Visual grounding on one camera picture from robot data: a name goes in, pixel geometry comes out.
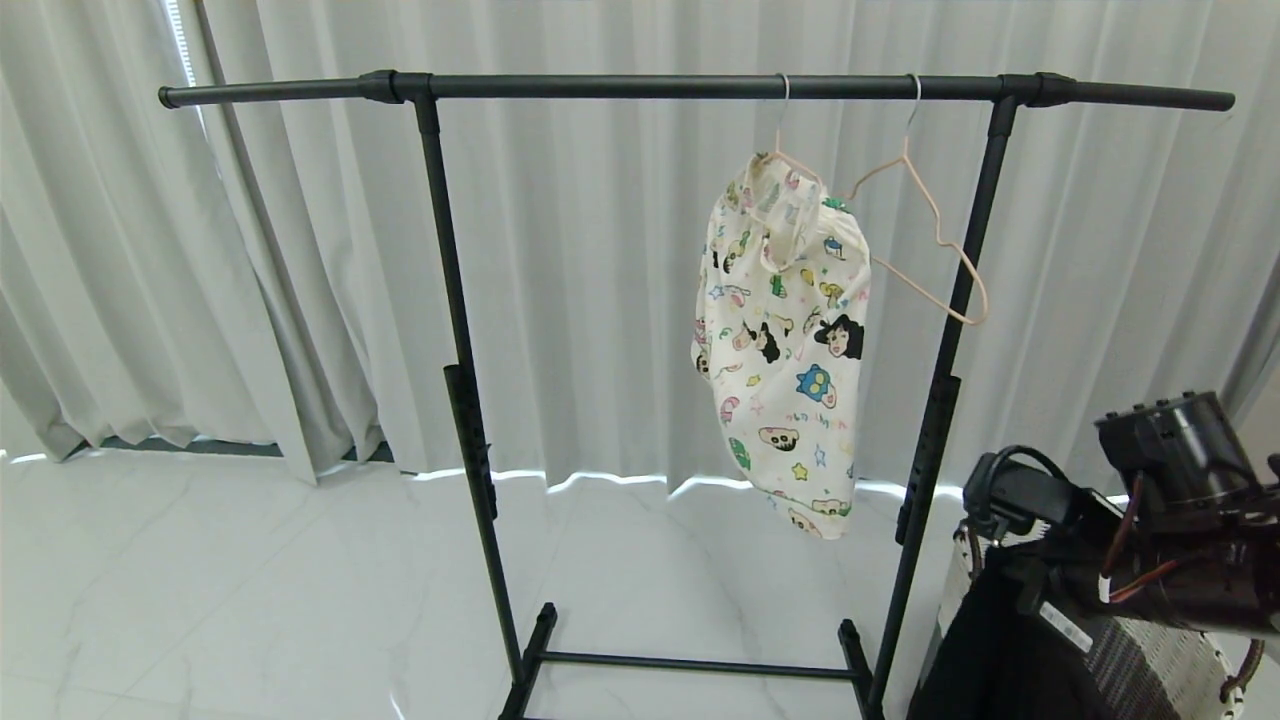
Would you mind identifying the black cable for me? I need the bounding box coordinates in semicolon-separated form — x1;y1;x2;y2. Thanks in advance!
983;444;1073;486

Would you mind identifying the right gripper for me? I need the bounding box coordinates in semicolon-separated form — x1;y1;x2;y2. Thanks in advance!
1003;543;1131;656

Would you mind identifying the white curtain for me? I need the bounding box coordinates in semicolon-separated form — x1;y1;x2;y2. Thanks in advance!
198;0;1280;503
0;0;389;488

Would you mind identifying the black clothes rack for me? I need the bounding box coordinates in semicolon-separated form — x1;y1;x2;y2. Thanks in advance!
157;70;1237;720

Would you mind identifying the white laundry basket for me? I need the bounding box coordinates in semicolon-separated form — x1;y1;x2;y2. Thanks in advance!
933;520;1267;720

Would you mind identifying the cream printed garment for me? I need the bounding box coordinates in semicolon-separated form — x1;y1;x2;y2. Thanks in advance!
689;151;874;542

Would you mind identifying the pink clothes hanger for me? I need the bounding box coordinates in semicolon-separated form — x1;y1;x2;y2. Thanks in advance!
764;74;833;193
844;74;991;328

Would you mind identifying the black garment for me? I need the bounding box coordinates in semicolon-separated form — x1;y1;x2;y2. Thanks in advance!
904;545;1113;720

